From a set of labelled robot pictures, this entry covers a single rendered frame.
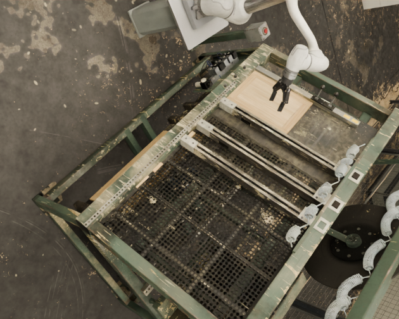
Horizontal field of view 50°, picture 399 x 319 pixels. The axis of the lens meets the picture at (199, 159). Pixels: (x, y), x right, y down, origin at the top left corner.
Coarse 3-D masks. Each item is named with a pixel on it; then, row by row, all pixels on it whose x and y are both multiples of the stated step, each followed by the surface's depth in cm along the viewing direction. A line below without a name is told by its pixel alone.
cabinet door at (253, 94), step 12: (240, 84) 354; (252, 84) 354; (264, 84) 355; (228, 96) 346; (240, 96) 347; (252, 96) 347; (264, 96) 348; (276, 96) 348; (300, 96) 349; (252, 108) 340; (264, 108) 340; (276, 108) 341; (288, 108) 341; (300, 108) 341; (264, 120) 333; (276, 120) 334; (288, 120) 334; (288, 132) 329
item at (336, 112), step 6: (258, 66) 363; (264, 72) 359; (270, 72) 360; (270, 78) 358; (276, 78) 356; (294, 90) 349; (300, 90) 350; (306, 96) 346; (312, 102) 346; (324, 108) 342; (336, 108) 340; (336, 114) 338; (342, 114) 337; (342, 120) 338; (348, 120) 334; (354, 126) 334
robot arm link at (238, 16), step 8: (240, 0) 320; (248, 0) 317; (256, 0) 310; (264, 0) 305; (272, 0) 301; (280, 0) 299; (240, 8) 319; (248, 8) 317; (256, 8) 314; (264, 8) 313; (232, 16) 324; (240, 16) 323; (248, 16) 324; (240, 24) 336
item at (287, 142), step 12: (228, 108) 335; (240, 108) 332; (252, 120) 326; (264, 132) 326; (276, 132) 323; (288, 144) 317; (300, 144) 315; (300, 156) 317; (312, 156) 309; (324, 168) 308; (348, 168) 300
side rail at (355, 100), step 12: (276, 60) 374; (300, 72) 366; (312, 72) 360; (312, 84) 366; (324, 84) 358; (336, 84) 353; (348, 96) 350; (360, 96) 347; (360, 108) 350; (372, 108) 342; (384, 108) 341; (384, 120) 342
